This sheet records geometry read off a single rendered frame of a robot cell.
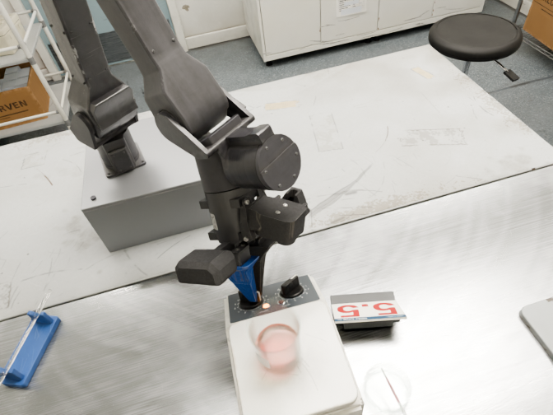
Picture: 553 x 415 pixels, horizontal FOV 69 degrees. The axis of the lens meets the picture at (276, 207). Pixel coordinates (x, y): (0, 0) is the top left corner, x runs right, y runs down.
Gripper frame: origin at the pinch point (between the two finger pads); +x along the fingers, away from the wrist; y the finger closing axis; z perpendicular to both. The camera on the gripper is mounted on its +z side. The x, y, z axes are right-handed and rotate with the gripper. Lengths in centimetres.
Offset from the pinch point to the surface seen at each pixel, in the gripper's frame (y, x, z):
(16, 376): -18.0, 6.5, -27.3
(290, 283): 2.9, 2.7, 4.0
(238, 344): -7.9, 4.3, 2.1
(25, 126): 97, -25, -198
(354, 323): 4.9, 9.3, 11.0
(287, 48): 228, -38, -97
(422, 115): 52, -9, 14
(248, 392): -11.6, 7.0, 5.0
